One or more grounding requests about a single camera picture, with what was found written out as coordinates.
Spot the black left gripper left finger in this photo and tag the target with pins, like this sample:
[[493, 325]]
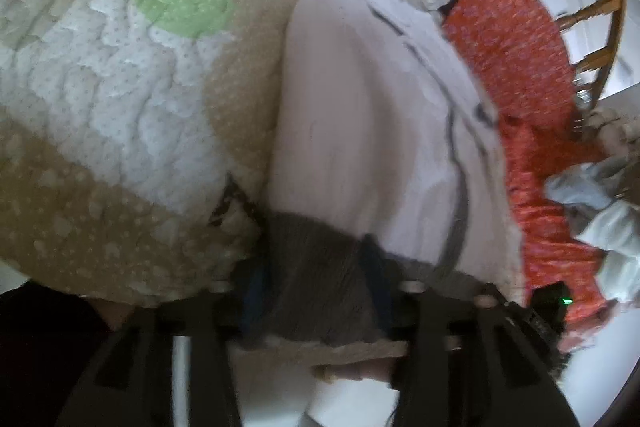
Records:
[[170, 366]]

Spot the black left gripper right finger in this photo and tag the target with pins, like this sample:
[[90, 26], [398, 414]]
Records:
[[478, 362]]

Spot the pale pink garment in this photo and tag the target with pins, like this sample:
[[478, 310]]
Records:
[[382, 131]]

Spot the grey white crumpled clothes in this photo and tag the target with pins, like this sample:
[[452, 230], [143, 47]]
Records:
[[601, 202]]

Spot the red floral bed sheet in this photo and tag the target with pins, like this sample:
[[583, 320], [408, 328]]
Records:
[[548, 251]]

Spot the red floral pillow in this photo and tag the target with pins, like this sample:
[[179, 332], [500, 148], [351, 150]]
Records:
[[517, 51]]

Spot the heart patterned quilt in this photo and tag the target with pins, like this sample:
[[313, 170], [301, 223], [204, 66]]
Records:
[[122, 123]]

